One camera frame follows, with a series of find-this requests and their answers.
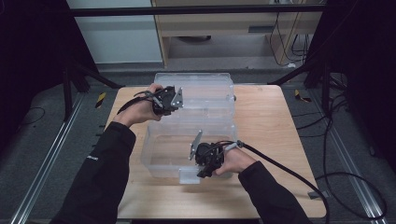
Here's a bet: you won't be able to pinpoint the dark curtain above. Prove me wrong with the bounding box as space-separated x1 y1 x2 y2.
305 0 396 174
0 0 100 150

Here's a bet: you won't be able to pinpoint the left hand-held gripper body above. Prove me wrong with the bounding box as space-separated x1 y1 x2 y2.
150 85 185 117

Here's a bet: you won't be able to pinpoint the person's left hand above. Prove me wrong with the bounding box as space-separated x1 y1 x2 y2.
112 82 164 128

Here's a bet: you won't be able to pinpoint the white cabinet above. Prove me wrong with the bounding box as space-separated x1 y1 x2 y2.
65 0 163 65

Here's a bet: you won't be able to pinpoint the black horizontal frame bar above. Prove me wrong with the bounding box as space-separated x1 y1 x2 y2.
65 4 327 18

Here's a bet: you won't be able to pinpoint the clear plastic storage box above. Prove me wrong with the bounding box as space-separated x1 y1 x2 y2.
140 72 238 186

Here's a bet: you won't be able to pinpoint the grey tape piece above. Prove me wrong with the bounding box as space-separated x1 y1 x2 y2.
307 189 330 201

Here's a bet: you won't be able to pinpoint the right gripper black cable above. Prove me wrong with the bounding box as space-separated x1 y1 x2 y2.
217 140 332 224

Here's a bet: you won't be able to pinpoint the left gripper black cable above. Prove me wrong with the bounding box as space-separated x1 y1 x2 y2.
116 89 157 116

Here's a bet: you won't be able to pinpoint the light wooden desk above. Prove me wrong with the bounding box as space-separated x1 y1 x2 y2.
150 0 327 68

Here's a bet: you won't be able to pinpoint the hanging black cables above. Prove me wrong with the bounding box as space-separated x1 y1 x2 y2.
268 11 313 68

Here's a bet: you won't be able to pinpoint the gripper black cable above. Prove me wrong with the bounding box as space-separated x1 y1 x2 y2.
116 89 157 116
217 140 332 224

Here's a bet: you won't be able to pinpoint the looped black floor cable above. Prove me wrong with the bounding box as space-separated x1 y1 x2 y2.
314 171 389 220

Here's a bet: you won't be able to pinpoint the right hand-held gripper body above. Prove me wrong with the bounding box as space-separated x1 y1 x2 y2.
188 129 226 170

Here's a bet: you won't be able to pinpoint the black metal stand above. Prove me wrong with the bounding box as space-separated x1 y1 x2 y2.
266 55 332 117
61 58 124 123

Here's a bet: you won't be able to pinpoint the aluminium floor rail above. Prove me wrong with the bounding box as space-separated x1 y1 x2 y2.
9 92 86 224
307 89 388 224

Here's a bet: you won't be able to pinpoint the person's right hand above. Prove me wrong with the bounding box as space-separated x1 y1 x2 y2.
214 147 257 176

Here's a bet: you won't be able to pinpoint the yellow black striped tape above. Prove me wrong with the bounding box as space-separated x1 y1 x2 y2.
293 89 313 104
94 91 107 109

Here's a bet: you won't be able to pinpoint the thin black floor cable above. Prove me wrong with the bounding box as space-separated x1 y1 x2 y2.
18 106 47 127

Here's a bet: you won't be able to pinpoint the bundle of black floor cables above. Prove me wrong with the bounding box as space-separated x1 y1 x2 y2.
291 74 353 138

